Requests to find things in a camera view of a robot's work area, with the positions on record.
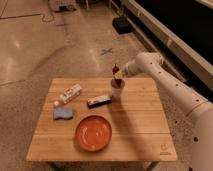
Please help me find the white toothpaste box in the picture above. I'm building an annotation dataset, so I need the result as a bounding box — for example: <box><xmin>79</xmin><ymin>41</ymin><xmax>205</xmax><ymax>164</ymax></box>
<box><xmin>53</xmin><ymin>84</ymin><xmax>82</xmax><ymax>107</ymax></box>

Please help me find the wooden table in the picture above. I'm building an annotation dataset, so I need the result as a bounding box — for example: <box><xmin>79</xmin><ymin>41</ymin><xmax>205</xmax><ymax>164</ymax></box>
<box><xmin>26</xmin><ymin>78</ymin><xmax>177</xmax><ymax>163</ymax></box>

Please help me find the black and white box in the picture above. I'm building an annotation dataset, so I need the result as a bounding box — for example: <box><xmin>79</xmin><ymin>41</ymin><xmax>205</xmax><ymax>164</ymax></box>
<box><xmin>87</xmin><ymin>95</ymin><xmax>111</xmax><ymax>109</ymax></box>

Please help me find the long metal rail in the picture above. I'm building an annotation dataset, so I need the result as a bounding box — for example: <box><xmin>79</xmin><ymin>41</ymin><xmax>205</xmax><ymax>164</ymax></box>
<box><xmin>109</xmin><ymin>0</ymin><xmax>213</xmax><ymax>91</ymax></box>

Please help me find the black floor box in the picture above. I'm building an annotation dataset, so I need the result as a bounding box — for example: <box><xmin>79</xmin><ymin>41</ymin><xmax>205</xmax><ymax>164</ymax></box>
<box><xmin>112</xmin><ymin>17</ymin><xmax>132</xmax><ymax>34</ymax></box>

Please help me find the blue sponge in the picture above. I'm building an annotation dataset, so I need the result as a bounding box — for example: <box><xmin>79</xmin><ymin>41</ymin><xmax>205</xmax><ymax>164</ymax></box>
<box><xmin>53</xmin><ymin>108</ymin><xmax>73</xmax><ymax>120</ymax></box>

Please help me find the grey device on floor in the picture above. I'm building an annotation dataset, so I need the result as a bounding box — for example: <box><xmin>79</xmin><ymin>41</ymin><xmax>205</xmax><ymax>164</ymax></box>
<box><xmin>48</xmin><ymin>0</ymin><xmax>76</xmax><ymax>12</ymax></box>

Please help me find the orange plate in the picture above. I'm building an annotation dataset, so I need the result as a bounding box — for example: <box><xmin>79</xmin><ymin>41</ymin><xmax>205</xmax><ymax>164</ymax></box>
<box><xmin>75</xmin><ymin>115</ymin><xmax>112</xmax><ymax>152</ymax></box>

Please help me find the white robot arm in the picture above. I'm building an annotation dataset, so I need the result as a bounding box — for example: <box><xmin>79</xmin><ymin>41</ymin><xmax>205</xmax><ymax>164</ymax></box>
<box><xmin>112</xmin><ymin>52</ymin><xmax>213</xmax><ymax>171</ymax></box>

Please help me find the dark red pepper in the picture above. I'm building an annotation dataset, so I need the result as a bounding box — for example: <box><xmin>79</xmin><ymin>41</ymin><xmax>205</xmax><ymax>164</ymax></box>
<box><xmin>112</xmin><ymin>64</ymin><xmax>120</xmax><ymax>78</ymax></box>

